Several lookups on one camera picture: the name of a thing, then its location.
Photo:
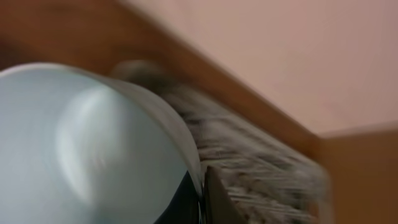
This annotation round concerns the grey dishwasher rack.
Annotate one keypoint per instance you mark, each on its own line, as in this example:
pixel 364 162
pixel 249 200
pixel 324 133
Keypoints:
pixel 267 181

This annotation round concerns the light blue bowl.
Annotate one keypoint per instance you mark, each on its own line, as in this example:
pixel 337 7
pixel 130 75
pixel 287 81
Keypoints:
pixel 77 147

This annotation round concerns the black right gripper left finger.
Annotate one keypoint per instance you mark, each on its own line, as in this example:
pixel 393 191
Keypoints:
pixel 184 206

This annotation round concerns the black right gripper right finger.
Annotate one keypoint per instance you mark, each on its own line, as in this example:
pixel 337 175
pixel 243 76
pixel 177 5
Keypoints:
pixel 219 208

